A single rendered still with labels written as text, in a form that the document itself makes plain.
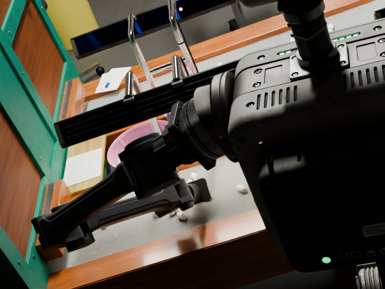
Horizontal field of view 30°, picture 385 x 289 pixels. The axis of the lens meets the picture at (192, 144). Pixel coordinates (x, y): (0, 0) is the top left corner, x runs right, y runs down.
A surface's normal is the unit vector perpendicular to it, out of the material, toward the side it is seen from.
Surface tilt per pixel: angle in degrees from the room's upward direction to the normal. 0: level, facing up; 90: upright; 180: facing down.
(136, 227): 0
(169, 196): 61
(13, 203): 90
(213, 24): 0
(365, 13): 0
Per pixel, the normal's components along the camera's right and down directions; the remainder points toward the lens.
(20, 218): 0.94, -0.31
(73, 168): -0.34, -0.77
